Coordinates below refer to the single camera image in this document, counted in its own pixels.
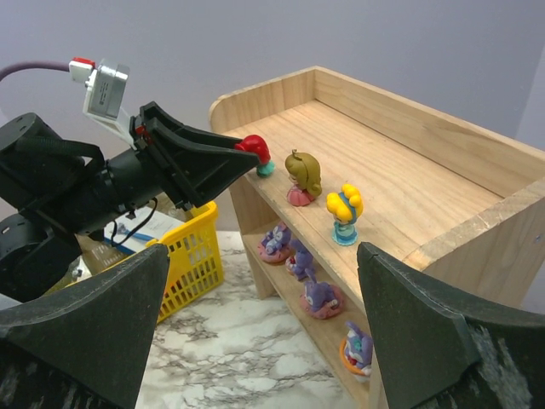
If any blue razor package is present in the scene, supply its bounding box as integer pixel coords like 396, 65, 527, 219
104, 207, 184, 255

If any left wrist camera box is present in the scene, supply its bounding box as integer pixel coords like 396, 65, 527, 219
83, 59, 135, 148

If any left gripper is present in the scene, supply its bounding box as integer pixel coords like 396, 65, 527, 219
100, 101, 259, 220

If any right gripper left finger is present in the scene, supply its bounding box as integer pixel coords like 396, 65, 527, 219
1, 244, 169, 408

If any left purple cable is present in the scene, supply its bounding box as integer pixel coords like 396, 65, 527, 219
0, 57, 97, 84

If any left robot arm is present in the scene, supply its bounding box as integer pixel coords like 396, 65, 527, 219
1, 102, 260, 302

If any bunny holding strawberry cake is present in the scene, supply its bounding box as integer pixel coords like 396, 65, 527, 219
284, 239, 315, 281

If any yellow blue minion toy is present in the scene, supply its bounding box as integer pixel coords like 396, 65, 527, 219
326, 183, 364, 246

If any wooden shelf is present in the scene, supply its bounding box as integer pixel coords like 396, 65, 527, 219
209, 66, 544, 408

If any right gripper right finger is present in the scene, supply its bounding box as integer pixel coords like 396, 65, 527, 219
357, 242, 544, 408

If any olive brown toy figure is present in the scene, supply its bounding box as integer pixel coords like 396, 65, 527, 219
284, 149, 322, 207

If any yellow plastic basket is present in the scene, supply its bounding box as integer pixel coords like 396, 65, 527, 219
78, 202, 224, 322

